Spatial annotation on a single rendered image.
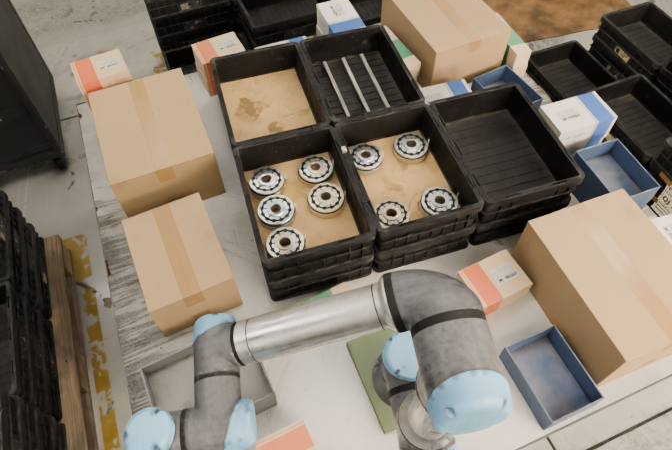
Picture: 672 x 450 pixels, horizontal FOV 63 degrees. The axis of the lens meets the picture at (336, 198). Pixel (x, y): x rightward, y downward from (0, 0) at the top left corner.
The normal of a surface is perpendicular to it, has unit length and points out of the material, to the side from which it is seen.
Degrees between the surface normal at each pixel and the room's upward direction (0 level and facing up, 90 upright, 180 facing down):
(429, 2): 0
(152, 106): 0
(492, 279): 0
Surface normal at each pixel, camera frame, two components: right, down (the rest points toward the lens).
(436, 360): -0.70, -0.28
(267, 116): -0.01, -0.58
